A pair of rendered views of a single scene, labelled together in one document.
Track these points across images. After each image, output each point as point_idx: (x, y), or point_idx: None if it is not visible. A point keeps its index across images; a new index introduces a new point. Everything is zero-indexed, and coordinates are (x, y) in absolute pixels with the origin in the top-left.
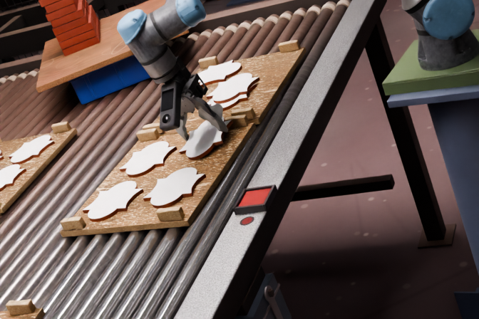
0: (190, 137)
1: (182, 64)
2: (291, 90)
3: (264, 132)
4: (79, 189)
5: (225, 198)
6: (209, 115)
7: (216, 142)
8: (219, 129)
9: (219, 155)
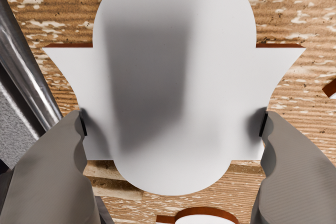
0: (253, 128)
1: None
2: (100, 210)
3: (41, 112)
4: None
5: None
6: (13, 189)
7: (73, 47)
8: (72, 112)
9: None
